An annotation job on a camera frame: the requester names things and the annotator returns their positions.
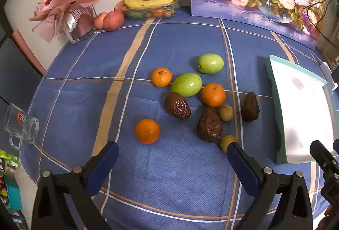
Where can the teal printed box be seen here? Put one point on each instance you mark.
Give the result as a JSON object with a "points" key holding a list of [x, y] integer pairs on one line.
{"points": [[13, 193]]}

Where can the white power strip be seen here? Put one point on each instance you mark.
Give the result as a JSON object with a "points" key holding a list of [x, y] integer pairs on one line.
{"points": [[324, 68]]}

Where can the blue plaid tablecloth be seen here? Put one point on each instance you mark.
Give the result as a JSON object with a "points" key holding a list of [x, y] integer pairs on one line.
{"points": [[79, 103]]}

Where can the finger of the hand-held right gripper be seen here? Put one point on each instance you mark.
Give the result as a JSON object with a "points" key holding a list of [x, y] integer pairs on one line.
{"points": [[336, 145], [319, 152]]}

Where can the dark brown avocado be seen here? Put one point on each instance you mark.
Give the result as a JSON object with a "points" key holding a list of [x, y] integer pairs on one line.
{"points": [[209, 124], [250, 107], [177, 106]]}

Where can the green jujube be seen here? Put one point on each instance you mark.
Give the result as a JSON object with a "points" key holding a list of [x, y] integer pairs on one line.
{"points": [[186, 84], [210, 63]]}

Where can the tan longan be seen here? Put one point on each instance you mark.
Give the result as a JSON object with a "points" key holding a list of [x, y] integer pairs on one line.
{"points": [[227, 142], [226, 112]]}

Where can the orange mandarin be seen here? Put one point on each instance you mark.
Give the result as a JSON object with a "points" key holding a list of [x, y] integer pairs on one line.
{"points": [[147, 131], [161, 77], [213, 95]]}

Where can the pale red apple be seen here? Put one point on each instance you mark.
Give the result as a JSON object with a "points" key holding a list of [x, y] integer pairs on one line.
{"points": [[98, 20]]}

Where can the clear plastic punnet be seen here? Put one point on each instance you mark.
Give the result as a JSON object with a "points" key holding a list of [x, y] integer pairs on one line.
{"points": [[148, 13]]}

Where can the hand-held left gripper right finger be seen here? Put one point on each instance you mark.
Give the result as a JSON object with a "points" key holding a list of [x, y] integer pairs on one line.
{"points": [[242, 166]]}

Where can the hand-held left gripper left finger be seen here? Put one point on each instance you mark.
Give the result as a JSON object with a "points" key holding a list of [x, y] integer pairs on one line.
{"points": [[104, 163]]}

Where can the green printed box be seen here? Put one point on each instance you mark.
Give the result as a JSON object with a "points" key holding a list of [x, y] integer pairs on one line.
{"points": [[6, 161]]}

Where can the white tray teal rim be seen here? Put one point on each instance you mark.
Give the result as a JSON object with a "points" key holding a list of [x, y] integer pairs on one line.
{"points": [[299, 103]]}

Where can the black charger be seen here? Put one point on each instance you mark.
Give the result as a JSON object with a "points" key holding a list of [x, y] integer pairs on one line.
{"points": [[335, 72]]}

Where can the glass mug red logo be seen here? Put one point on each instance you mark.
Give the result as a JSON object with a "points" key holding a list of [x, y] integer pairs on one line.
{"points": [[23, 126]]}

